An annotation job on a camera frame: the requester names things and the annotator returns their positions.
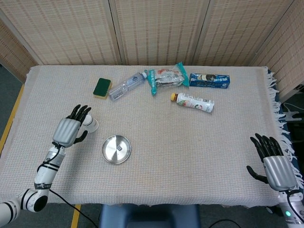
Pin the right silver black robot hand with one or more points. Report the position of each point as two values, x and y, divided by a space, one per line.
280 172

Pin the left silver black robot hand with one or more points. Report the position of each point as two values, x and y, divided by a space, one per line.
65 130

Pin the small white jar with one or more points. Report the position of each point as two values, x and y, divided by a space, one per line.
92 124

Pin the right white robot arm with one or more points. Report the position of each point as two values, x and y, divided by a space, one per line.
291 213

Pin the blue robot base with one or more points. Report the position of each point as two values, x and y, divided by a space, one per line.
149 216

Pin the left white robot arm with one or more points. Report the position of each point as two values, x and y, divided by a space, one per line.
45 175

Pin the round steel plate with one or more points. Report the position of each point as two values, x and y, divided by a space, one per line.
111 154

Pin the yellow floor tape strip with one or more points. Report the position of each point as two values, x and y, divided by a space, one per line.
76 217
10 118

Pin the green yellow sponge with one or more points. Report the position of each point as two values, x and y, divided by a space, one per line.
102 87

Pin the clear plastic water bottle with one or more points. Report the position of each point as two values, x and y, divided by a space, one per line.
123 88

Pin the beige woven tablecloth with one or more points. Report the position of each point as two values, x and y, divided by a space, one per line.
178 142

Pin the white drink bottle yellow cap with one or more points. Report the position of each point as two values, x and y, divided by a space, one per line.
194 102

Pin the teal clear snack packet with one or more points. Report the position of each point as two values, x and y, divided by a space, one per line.
166 77

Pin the blue cookie box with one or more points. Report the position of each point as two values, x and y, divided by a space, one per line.
209 81

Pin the bamboo folding screen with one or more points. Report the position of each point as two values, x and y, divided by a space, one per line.
154 31

